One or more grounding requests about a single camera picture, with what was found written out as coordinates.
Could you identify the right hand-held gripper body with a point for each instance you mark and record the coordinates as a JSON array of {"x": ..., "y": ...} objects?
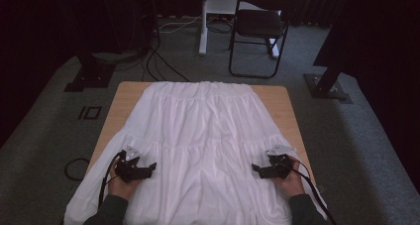
[{"x": 280, "y": 167}]

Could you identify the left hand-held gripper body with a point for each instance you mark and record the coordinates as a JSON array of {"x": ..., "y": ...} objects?
[{"x": 127, "y": 170}]

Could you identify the white skirt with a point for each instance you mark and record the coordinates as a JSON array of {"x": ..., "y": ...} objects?
[{"x": 204, "y": 135}]

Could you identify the black folding chair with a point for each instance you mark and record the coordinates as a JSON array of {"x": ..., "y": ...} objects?
[{"x": 259, "y": 23}]

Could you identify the dark curtain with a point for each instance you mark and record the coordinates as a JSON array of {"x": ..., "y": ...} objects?
[
  {"x": 386, "y": 53},
  {"x": 29, "y": 53}
]

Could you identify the black stand with base plate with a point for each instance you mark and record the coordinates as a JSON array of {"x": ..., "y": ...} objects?
[
  {"x": 89, "y": 76},
  {"x": 325, "y": 86}
]

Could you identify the white desk frame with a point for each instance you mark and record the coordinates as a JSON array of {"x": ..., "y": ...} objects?
[{"x": 204, "y": 30}]

